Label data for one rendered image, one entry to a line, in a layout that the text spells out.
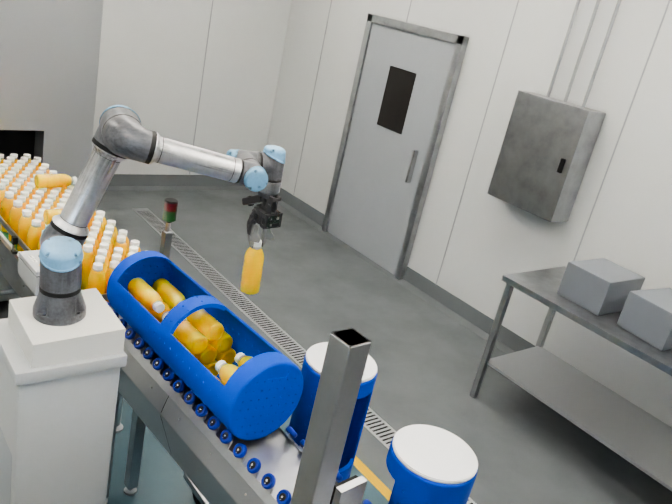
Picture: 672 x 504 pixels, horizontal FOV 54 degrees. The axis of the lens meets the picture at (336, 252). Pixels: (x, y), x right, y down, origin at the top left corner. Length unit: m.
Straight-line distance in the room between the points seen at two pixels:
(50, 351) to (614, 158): 3.89
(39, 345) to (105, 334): 0.19
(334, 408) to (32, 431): 1.14
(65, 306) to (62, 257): 0.16
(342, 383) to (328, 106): 5.88
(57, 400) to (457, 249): 4.15
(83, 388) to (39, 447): 0.22
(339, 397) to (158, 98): 6.08
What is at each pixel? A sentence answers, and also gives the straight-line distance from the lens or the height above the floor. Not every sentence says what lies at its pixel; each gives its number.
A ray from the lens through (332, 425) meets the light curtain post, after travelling 1.34.
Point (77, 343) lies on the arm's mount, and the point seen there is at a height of 1.21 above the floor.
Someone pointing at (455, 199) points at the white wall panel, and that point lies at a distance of 5.73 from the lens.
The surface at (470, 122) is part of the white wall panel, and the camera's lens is 5.66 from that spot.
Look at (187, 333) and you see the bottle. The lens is 2.32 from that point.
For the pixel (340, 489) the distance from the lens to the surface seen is 1.89.
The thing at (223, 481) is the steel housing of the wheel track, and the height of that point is 0.85.
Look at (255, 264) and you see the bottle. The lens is 2.33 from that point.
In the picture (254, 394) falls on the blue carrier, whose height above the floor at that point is 1.14.
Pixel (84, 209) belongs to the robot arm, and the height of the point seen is 1.55.
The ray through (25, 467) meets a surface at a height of 0.80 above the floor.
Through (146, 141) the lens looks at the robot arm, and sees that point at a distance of 1.94.
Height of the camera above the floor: 2.29
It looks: 21 degrees down
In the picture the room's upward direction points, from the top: 13 degrees clockwise
